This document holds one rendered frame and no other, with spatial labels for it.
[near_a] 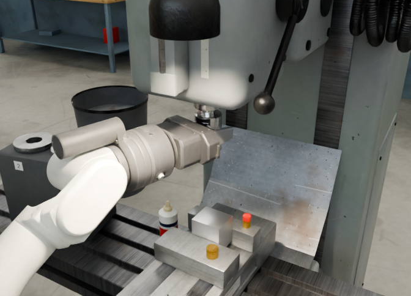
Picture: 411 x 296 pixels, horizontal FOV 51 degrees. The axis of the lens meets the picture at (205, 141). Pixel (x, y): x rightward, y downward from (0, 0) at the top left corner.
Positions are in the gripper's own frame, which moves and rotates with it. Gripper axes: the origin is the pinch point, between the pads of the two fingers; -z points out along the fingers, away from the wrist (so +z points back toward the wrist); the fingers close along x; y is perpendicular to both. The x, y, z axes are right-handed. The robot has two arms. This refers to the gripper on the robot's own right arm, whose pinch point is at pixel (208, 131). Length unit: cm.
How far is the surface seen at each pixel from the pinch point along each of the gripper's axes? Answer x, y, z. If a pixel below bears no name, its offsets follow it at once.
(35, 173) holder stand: 35.8, 16.6, 17.4
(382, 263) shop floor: 17, 122, -143
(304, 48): -7.8, -13.7, -14.7
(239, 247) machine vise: -4.7, 24.4, -4.4
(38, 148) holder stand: 38.0, 12.1, 15.0
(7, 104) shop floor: 389, 123, -90
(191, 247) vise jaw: -1.9, 20.6, 5.6
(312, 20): -7.0, -17.8, -17.4
